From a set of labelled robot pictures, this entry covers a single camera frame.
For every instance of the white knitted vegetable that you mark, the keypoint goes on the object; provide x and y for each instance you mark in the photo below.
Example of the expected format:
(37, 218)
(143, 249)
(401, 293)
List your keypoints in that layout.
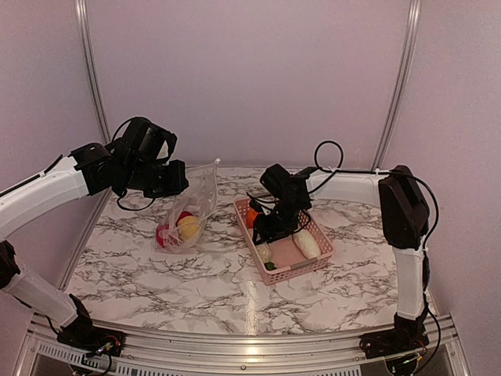
(264, 252)
(307, 244)

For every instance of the pink plastic basket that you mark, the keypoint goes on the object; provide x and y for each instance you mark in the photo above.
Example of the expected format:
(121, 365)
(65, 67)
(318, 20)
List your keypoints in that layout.
(286, 256)

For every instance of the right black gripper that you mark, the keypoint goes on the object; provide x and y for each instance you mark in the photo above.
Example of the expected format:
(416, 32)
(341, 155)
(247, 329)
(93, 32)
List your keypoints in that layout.
(266, 229)

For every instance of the aluminium front rail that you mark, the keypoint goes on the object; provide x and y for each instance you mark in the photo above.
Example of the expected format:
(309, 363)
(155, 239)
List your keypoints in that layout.
(154, 352)

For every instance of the left aluminium frame post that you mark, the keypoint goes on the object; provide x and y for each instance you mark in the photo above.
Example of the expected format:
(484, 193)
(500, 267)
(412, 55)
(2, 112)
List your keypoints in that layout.
(85, 36)

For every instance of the red knitted apple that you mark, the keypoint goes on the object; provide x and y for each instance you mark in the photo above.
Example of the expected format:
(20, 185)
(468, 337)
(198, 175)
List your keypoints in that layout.
(164, 238)

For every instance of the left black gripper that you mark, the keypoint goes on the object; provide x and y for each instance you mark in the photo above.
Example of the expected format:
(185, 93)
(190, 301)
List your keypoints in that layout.
(175, 181)

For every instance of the clear zip top bag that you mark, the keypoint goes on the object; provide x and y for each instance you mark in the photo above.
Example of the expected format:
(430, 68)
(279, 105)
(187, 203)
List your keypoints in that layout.
(200, 198)

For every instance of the right aluminium frame post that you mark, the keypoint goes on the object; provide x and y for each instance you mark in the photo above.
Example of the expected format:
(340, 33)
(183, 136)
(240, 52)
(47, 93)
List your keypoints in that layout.
(402, 77)

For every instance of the orange knitted fruit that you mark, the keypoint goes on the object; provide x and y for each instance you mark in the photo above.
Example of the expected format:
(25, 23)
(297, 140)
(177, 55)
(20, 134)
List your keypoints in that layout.
(250, 218)

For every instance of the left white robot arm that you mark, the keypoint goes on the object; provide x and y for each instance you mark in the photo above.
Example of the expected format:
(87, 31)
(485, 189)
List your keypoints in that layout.
(84, 172)

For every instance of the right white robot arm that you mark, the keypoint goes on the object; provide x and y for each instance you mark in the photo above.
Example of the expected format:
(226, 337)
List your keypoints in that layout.
(396, 192)

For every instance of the aluminium frame post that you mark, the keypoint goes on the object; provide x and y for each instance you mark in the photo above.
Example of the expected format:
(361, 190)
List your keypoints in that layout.
(85, 36)
(402, 77)

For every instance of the yellow knitted fruit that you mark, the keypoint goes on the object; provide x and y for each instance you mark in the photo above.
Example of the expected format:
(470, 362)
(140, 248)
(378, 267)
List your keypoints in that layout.
(187, 227)

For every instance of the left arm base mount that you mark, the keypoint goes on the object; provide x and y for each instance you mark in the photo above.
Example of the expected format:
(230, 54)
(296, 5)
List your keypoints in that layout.
(83, 334)

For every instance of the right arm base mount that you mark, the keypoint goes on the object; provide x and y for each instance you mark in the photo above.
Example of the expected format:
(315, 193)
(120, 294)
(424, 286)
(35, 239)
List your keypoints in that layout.
(405, 335)

